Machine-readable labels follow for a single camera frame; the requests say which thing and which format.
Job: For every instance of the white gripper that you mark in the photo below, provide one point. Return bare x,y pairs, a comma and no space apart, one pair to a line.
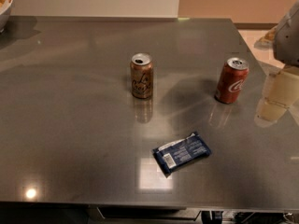
289,39

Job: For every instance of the white bowl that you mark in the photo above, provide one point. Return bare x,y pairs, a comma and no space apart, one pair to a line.
5,10

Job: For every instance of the blue rxbar blueberry wrapper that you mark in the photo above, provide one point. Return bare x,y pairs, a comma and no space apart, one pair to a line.
175,154

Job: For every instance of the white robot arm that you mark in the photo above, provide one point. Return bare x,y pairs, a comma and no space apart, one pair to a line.
285,45

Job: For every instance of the red coke can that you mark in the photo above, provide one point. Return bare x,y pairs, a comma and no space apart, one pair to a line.
233,76

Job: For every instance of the gold LaCroix can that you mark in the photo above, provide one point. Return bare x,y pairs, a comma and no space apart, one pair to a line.
141,75

